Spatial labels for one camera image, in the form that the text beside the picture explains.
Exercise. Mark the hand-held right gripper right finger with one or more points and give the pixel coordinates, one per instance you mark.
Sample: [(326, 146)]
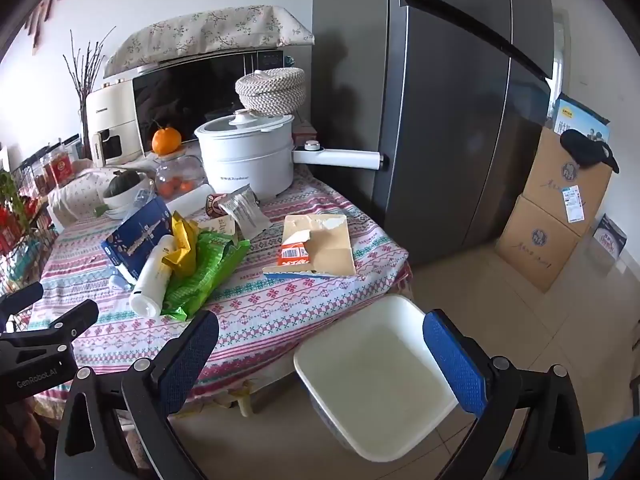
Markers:
[(455, 365)]

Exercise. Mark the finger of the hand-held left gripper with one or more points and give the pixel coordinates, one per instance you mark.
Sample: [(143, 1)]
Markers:
[(65, 325), (20, 297)]

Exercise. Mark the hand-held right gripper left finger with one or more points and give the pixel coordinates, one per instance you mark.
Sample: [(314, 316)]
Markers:
[(190, 355)]

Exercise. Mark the white square bin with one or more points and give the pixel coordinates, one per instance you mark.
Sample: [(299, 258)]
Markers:
[(375, 375)]

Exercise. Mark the green snack bag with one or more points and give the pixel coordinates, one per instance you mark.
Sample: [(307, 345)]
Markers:
[(205, 275)]

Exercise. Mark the clear plastic cup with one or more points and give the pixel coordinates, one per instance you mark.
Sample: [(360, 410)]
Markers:
[(152, 280)]

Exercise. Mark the yellow snack bag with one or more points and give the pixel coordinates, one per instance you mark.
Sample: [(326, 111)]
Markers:
[(182, 247)]

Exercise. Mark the blue cardboard box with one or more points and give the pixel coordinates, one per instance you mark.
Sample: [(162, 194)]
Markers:
[(132, 240)]

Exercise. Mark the beige torn snack pouch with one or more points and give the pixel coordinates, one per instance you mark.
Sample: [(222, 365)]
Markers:
[(325, 245)]

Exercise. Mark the green plant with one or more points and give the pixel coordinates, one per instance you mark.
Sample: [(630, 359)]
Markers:
[(10, 192)]

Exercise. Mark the white dotted bag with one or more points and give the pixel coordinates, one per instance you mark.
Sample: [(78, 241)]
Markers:
[(75, 200)]

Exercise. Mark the patterned red green tablecloth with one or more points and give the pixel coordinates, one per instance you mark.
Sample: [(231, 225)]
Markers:
[(300, 305)]

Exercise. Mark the red jars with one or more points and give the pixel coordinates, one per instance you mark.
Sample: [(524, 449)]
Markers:
[(60, 167)]

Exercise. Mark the white bowl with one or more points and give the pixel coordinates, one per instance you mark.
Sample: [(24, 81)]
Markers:
[(125, 201)]

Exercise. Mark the plain cardboard box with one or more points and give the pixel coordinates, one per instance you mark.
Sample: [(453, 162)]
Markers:
[(535, 250)]

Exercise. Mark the red cartoon can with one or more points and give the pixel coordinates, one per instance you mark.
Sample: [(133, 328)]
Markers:
[(216, 205)]

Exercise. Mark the dark green squash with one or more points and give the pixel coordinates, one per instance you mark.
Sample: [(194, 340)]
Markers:
[(122, 182)]

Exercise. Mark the silver foil packet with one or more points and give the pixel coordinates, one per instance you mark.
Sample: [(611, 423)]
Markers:
[(247, 212)]

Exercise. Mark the glass jar with oranges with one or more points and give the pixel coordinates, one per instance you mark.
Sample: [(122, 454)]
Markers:
[(175, 180)]

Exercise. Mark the blue plastic stool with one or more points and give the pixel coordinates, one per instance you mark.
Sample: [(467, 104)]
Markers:
[(612, 450)]

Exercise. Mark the small printed carton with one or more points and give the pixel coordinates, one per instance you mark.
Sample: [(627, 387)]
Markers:
[(610, 237)]

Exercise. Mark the white electric pot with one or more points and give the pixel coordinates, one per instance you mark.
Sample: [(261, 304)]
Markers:
[(245, 160)]

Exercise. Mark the cream air fryer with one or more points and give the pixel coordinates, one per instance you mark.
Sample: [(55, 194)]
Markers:
[(112, 115)]

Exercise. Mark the orange fruit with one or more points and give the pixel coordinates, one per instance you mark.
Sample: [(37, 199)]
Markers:
[(166, 141)]

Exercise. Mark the cardboard box with label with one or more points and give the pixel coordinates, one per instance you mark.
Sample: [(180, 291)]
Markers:
[(555, 180)]

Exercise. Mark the dried branches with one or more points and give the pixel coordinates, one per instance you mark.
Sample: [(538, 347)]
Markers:
[(89, 80)]

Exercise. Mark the black cloth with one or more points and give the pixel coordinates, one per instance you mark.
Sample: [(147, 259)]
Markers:
[(587, 152)]

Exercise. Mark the dark grey refrigerator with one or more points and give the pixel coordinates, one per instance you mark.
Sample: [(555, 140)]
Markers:
[(440, 110)]

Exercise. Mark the blue white printed box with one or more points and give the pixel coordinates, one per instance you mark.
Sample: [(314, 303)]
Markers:
[(580, 115)]

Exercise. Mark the floral cloth cover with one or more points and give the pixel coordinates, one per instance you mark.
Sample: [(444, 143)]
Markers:
[(215, 30)]

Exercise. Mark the brown wall hanging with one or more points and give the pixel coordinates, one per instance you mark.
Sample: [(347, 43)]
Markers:
[(45, 12)]

